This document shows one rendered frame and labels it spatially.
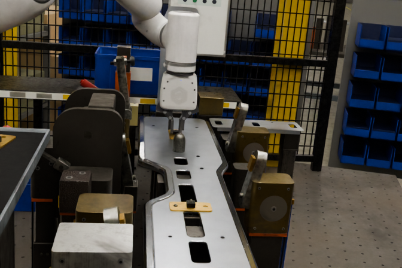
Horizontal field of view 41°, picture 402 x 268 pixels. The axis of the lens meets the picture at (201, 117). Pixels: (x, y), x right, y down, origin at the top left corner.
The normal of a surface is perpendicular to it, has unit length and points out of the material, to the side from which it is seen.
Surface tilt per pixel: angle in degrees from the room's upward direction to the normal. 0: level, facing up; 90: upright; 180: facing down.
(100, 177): 0
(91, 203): 0
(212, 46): 90
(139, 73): 90
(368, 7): 90
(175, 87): 88
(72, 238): 0
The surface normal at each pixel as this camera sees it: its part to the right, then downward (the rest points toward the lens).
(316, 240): 0.08, -0.96
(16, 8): 0.00, 0.70
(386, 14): -0.17, 0.25
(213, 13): 0.11, 0.27
